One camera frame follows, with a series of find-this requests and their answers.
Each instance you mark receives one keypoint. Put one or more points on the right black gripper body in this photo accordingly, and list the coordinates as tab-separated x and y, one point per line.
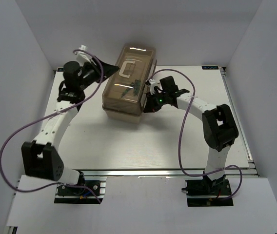
158	100

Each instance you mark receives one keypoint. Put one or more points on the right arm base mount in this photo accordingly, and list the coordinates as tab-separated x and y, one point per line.
198	195

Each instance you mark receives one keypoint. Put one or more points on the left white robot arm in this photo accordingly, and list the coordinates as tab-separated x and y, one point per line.
40	156

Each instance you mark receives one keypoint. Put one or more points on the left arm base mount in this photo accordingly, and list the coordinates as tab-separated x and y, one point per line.
70	195

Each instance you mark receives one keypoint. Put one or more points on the aluminium table frame rail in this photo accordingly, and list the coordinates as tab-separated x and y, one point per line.
160	143

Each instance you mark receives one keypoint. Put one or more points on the small green-black precision screwdriver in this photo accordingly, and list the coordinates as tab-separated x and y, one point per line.
136	87

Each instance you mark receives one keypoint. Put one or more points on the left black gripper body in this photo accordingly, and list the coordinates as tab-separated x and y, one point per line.
90	75

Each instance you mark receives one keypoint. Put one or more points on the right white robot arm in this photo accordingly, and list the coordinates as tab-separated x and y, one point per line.
219	127

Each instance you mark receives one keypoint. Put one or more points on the beige tool box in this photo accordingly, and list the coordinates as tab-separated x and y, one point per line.
135	62

